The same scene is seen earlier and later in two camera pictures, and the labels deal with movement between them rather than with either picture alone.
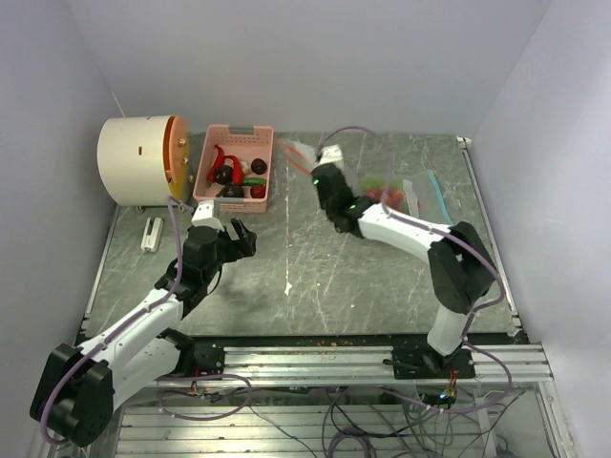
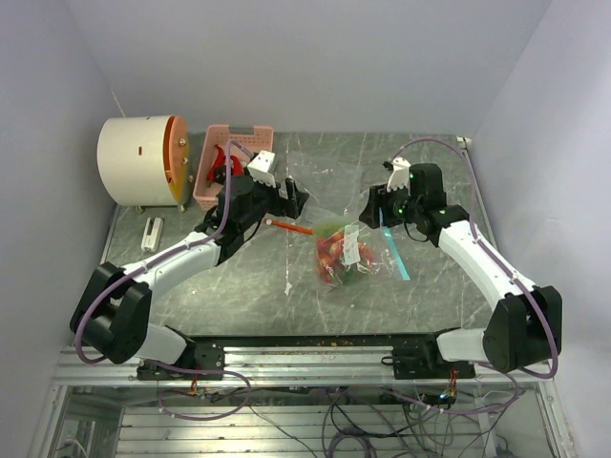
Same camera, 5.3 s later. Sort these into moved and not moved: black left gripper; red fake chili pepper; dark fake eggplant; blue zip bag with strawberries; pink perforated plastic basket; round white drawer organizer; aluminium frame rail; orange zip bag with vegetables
Moved: black left gripper; orange zip bag with vegetables; blue zip bag with strawberries
Not moved: pink perforated plastic basket; dark fake eggplant; red fake chili pepper; aluminium frame rail; round white drawer organizer
